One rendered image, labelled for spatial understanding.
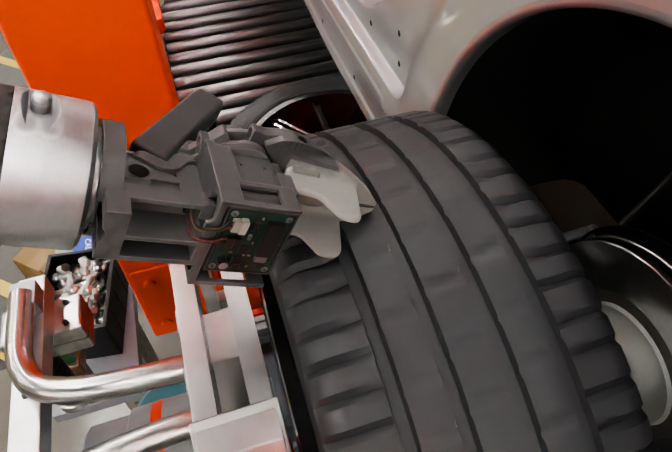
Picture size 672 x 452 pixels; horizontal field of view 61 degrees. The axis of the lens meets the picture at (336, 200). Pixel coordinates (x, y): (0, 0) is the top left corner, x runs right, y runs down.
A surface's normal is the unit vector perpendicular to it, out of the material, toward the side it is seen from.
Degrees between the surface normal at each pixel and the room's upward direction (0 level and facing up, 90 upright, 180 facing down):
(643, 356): 16
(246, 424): 0
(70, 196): 65
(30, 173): 54
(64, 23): 90
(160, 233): 28
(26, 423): 0
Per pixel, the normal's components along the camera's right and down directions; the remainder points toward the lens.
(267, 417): -0.01, -0.67
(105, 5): 0.31, 0.70
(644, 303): -0.95, 0.24
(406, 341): 0.07, -0.44
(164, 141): 0.45, -0.74
